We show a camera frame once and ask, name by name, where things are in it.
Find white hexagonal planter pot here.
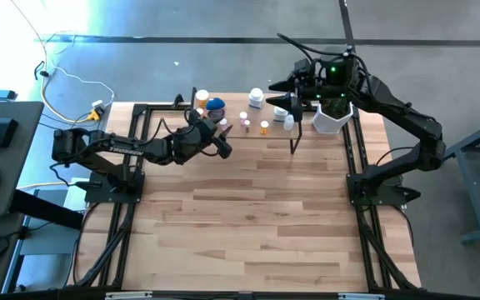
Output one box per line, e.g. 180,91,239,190
311,99,354,135

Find white floor cable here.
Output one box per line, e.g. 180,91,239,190
39,27,118,126

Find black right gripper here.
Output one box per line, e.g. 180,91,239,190
265,48,358,123

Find black desk beam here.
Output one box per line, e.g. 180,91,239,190
9,189,85,231

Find short white pill bottle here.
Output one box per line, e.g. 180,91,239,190
247,87,265,110

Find blue-grey metal stand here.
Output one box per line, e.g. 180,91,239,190
432,112,480,245

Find tall white pill bottle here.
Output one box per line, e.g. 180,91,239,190
272,106,290,123

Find black aluminium rig frame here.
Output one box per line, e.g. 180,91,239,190
67,89,423,300

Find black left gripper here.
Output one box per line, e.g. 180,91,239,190
167,117,235,164

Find short black floor cable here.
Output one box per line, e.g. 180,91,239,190
33,60,53,81

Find yellow floor cable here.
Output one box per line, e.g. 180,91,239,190
8,0,99,124

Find silver aluminium bracket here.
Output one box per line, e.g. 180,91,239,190
104,291,153,300
337,292,386,300

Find wooden shelf black metal legs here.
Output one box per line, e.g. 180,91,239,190
187,86,303,156

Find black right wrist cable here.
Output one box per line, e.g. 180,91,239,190
276,32,370,93

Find large orange pill bottle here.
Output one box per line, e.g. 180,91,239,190
194,88,210,109

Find Tums bottle blue cap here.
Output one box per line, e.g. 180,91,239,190
205,97,227,122

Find white box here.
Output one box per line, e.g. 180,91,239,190
63,177,89,213

